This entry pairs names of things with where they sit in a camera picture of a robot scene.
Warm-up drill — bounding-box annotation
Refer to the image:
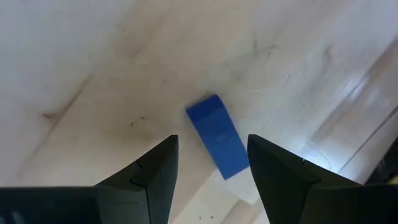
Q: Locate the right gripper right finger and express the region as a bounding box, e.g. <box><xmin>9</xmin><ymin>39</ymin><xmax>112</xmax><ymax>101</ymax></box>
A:
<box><xmin>246</xmin><ymin>133</ymin><xmax>398</xmax><ymax>224</ymax></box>

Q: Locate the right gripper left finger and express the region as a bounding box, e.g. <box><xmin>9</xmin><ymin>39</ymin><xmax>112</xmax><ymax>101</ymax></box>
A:
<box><xmin>0</xmin><ymin>134</ymin><xmax>180</xmax><ymax>224</ymax></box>

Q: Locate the blue eraser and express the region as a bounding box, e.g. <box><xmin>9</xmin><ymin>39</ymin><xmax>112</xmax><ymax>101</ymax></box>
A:
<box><xmin>185</xmin><ymin>93</ymin><xmax>251</xmax><ymax>181</ymax></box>

